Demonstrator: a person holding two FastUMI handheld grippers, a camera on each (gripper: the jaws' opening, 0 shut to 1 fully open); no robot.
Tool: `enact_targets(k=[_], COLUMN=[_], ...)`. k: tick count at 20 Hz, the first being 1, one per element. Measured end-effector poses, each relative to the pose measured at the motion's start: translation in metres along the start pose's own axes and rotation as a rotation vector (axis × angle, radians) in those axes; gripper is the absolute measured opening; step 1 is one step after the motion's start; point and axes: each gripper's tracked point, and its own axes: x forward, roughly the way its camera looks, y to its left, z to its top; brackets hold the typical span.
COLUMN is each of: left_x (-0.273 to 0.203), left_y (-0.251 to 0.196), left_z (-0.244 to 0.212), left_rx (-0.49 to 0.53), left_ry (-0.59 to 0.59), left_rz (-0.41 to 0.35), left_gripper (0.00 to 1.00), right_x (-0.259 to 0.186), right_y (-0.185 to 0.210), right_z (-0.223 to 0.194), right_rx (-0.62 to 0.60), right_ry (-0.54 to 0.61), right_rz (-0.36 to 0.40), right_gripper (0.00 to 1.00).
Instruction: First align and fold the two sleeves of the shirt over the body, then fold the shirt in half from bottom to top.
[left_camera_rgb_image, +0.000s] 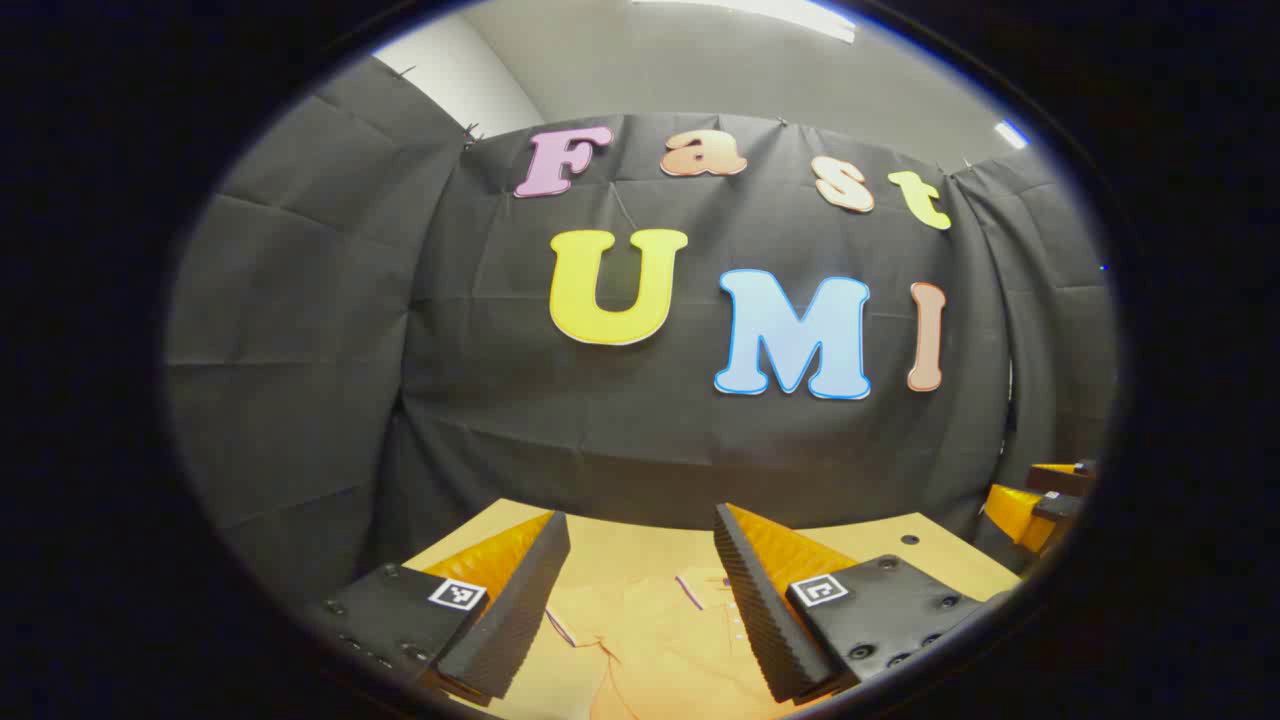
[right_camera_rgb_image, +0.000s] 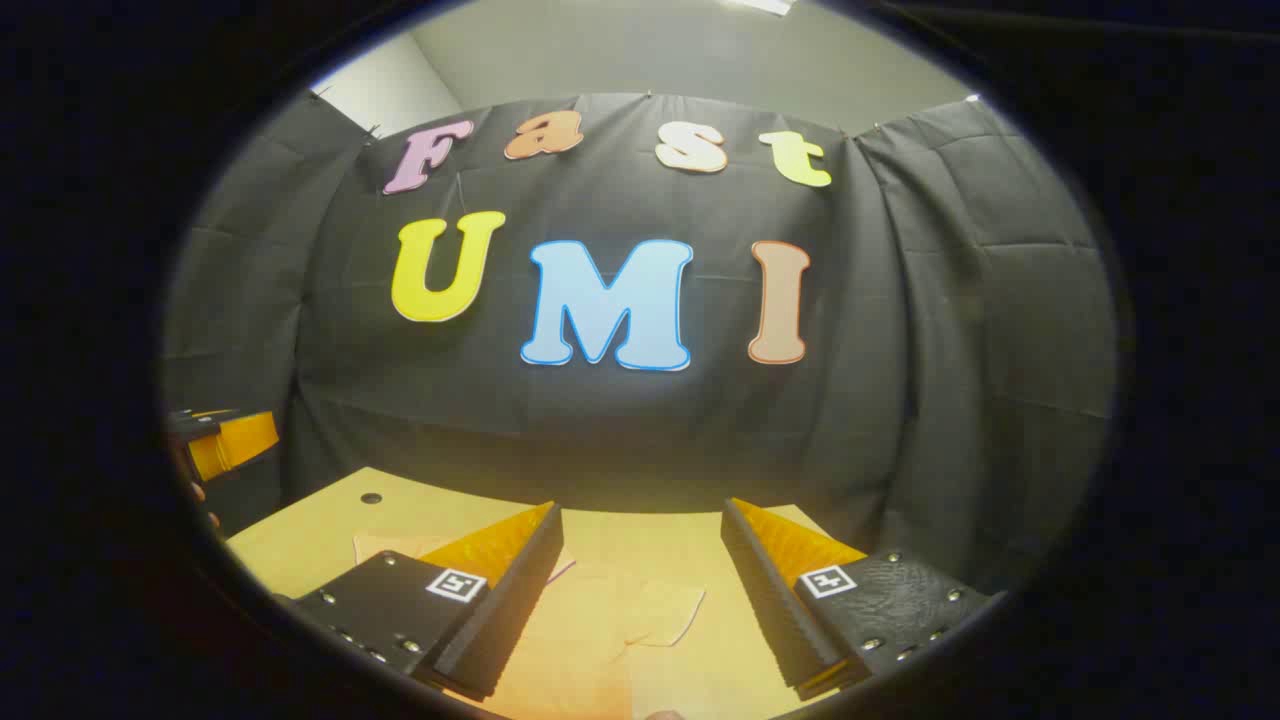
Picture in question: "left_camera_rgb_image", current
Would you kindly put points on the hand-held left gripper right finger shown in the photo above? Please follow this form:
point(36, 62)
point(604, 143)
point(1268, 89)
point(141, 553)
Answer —
point(760, 620)

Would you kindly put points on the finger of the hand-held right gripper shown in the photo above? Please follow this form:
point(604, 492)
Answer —
point(1020, 515)
point(1062, 478)

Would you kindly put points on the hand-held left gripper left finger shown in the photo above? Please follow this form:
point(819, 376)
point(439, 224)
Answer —
point(520, 610)

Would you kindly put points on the orange T-shirt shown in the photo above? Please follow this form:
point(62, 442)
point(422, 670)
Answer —
point(650, 650)

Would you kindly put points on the small ceiling light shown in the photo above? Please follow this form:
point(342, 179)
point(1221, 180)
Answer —
point(1011, 133)

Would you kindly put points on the long ceiling light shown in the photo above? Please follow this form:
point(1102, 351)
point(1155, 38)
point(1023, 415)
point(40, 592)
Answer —
point(760, 12)

